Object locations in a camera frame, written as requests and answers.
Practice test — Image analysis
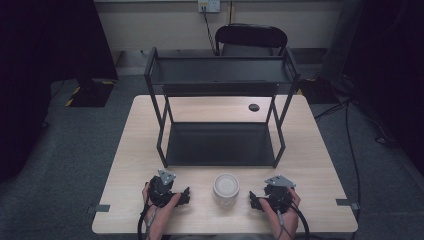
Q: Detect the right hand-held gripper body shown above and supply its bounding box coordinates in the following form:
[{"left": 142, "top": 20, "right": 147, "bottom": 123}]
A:
[{"left": 262, "top": 174, "right": 297, "bottom": 215}]

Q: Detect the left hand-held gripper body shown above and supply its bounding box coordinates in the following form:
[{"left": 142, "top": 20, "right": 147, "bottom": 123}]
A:
[{"left": 147, "top": 168, "right": 183, "bottom": 208}]

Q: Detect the person's right hand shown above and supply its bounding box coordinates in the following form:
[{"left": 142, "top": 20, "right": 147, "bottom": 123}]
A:
[{"left": 259, "top": 186, "right": 302, "bottom": 234}]

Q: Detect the person's left hand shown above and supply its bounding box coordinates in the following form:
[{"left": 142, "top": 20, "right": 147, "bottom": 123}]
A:
[{"left": 141, "top": 182, "right": 183, "bottom": 234}]

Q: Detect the grey right gripper plug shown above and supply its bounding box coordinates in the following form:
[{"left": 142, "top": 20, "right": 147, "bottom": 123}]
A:
[{"left": 275, "top": 211, "right": 290, "bottom": 240}]

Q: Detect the white cup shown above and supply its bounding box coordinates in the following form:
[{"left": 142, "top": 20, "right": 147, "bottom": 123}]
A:
[{"left": 212, "top": 172, "right": 241, "bottom": 206}]

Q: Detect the black striped stand base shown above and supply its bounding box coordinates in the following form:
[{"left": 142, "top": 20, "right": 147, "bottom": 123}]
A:
[
  {"left": 296, "top": 77, "right": 343, "bottom": 105},
  {"left": 64, "top": 77, "right": 118, "bottom": 109}
]

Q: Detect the black metal shelf rack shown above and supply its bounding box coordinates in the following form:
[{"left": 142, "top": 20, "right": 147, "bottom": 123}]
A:
[{"left": 143, "top": 46, "right": 301, "bottom": 169}]

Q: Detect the black chair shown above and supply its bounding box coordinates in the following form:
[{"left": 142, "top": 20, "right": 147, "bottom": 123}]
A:
[{"left": 214, "top": 23, "right": 289, "bottom": 57}]

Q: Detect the dark curtain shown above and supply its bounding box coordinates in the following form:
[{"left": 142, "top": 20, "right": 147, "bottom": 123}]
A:
[
  {"left": 0, "top": 0, "right": 119, "bottom": 184},
  {"left": 342, "top": 0, "right": 424, "bottom": 169}
]

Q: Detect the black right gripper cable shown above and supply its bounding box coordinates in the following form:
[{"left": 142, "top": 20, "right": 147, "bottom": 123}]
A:
[{"left": 289, "top": 201, "right": 311, "bottom": 240}]

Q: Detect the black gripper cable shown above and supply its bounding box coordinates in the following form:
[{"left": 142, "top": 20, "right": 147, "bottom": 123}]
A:
[
  {"left": 289, "top": 201, "right": 311, "bottom": 240},
  {"left": 137, "top": 201, "right": 152, "bottom": 240}
]

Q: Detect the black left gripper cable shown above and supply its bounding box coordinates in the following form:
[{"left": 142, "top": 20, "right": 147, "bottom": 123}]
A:
[{"left": 137, "top": 201, "right": 152, "bottom": 240}]

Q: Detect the grey table edge bracket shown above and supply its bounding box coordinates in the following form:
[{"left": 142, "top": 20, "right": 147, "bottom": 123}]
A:
[
  {"left": 335, "top": 198, "right": 361, "bottom": 211},
  {"left": 86, "top": 204, "right": 111, "bottom": 215}
]

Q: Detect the black floor cable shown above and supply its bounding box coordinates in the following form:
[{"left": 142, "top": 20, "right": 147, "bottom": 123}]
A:
[{"left": 313, "top": 98, "right": 364, "bottom": 240}]

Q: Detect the black wall outlet cable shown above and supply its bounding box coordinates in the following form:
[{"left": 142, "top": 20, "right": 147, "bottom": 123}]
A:
[{"left": 201, "top": 7, "right": 218, "bottom": 56}]

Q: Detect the white wall outlet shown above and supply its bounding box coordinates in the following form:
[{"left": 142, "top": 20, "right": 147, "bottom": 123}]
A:
[{"left": 197, "top": 0, "right": 222, "bottom": 14}]

